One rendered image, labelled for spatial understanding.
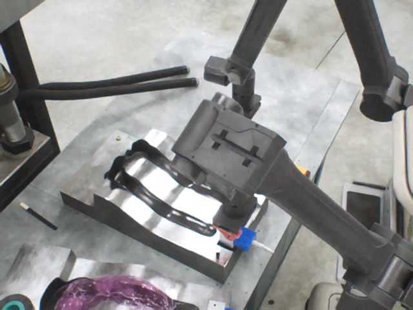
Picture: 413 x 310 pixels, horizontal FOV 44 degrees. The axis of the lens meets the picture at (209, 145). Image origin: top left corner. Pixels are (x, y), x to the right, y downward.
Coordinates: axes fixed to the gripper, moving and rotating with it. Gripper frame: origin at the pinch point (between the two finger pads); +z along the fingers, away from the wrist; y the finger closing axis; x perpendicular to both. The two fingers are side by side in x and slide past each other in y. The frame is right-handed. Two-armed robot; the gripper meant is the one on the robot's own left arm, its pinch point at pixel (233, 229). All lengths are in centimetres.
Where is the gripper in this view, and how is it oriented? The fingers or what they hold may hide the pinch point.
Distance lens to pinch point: 122.7
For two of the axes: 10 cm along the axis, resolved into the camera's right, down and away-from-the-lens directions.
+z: 0.1, 6.4, 7.7
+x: 8.7, 3.8, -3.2
